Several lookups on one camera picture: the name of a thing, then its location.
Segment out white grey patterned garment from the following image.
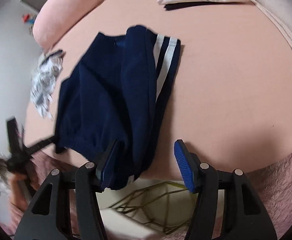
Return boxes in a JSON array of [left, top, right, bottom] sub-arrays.
[[30, 50, 66, 120]]

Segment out person left hand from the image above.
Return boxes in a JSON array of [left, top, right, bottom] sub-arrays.
[[8, 172, 40, 212]]

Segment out rolled pink blanket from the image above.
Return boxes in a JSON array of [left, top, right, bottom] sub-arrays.
[[32, 0, 104, 51]]

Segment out pink bed sheet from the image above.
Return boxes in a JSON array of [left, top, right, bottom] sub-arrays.
[[23, 0, 292, 181]]

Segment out navy blue striped shorts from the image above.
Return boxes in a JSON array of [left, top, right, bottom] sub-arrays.
[[55, 25, 181, 190]]

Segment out red blue figure toy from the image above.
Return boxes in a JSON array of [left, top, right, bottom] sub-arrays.
[[22, 14, 37, 25]]

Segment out gold wire basket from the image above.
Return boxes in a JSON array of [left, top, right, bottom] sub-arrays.
[[110, 181, 197, 235]]

